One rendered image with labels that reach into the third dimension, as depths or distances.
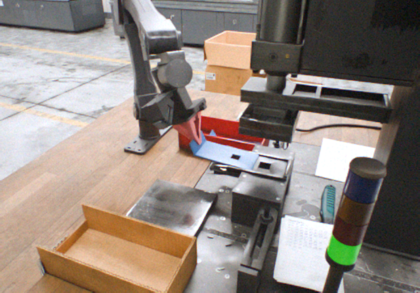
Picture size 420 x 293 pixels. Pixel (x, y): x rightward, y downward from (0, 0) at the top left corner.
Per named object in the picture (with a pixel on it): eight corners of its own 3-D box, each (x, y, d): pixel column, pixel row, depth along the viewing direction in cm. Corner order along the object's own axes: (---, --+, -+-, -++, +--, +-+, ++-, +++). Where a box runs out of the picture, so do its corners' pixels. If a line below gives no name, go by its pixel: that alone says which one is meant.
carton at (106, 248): (89, 230, 68) (82, 202, 64) (197, 266, 60) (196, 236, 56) (42, 279, 57) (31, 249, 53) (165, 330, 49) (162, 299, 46)
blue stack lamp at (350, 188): (343, 179, 40) (349, 157, 38) (376, 187, 39) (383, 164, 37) (342, 198, 37) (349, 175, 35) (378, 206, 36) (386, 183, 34)
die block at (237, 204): (252, 171, 85) (254, 147, 81) (291, 179, 82) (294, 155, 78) (230, 221, 69) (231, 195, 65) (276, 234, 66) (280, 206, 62)
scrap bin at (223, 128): (194, 130, 106) (193, 113, 103) (269, 143, 98) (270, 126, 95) (178, 147, 96) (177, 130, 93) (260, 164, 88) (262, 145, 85)
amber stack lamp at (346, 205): (337, 201, 42) (342, 181, 40) (369, 208, 40) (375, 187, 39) (336, 221, 39) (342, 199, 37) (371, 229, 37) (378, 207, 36)
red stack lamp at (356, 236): (332, 221, 43) (337, 202, 42) (362, 228, 42) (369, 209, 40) (331, 241, 40) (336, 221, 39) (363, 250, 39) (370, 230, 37)
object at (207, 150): (199, 139, 80) (200, 130, 79) (258, 156, 76) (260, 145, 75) (188, 154, 75) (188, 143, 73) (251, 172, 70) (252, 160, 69)
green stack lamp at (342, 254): (327, 239, 45) (332, 221, 43) (356, 246, 44) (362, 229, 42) (326, 259, 42) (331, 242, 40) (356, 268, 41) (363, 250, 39)
